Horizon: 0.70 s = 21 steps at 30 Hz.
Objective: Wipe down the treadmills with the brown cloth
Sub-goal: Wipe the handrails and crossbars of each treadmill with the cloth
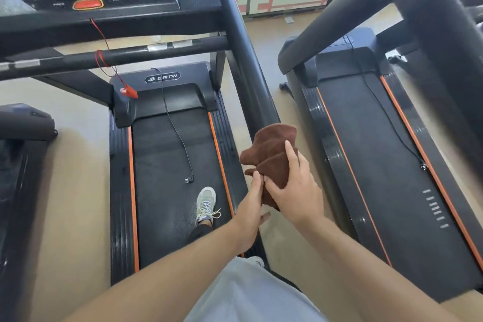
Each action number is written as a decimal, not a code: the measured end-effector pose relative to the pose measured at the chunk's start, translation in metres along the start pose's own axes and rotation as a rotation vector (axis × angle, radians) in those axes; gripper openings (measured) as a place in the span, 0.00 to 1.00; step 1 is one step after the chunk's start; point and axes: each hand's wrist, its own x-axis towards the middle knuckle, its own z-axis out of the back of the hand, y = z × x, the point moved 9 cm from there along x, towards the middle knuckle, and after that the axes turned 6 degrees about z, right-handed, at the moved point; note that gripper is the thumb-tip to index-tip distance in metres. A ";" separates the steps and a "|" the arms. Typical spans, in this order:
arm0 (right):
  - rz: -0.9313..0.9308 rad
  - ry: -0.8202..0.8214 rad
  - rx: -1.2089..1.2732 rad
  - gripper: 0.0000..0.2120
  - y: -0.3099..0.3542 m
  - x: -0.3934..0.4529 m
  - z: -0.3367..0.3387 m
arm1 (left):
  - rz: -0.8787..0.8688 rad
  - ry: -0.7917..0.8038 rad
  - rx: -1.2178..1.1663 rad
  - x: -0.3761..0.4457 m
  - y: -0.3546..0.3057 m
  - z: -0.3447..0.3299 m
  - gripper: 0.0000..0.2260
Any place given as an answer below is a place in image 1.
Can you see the person's right forearm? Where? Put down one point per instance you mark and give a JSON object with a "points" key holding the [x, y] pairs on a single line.
{"points": [[377, 280]]}

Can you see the person's right hand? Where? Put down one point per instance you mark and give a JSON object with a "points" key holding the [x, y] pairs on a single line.
{"points": [[302, 201]]}

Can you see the person's left forearm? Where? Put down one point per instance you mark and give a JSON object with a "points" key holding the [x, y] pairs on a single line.
{"points": [[158, 284]]}

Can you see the person's left leg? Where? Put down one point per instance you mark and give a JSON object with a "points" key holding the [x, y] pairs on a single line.
{"points": [[205, 223]]}

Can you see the grey metal floor bracket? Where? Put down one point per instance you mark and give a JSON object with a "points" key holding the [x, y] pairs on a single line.
{"points": [[289, 19]]}

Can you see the person's grey shirt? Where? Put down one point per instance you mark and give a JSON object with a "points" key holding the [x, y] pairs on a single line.
{"points": [[245, 295]]}

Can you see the person's grey shoe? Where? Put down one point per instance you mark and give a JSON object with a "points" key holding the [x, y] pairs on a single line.
{"points": [[257, 260], [205, 203]]}

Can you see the black treadmill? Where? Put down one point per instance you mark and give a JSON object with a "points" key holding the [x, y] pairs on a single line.
{"points": [[170, 144], [377, 125], [22, 125]]}

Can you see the person's right grey shoe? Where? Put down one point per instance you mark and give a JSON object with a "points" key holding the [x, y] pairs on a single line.
{"points": [[257, 260]]}

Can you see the person's left grey shoe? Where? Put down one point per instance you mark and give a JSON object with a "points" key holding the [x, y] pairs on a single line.
{"points": [[205, 203]]}

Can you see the brown microfibre cloth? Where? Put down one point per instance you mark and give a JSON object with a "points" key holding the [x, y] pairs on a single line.
{"points": [[271, 144]]}

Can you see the person's left hand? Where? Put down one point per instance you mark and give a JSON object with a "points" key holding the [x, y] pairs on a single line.
{"points": [[247, 220]]}

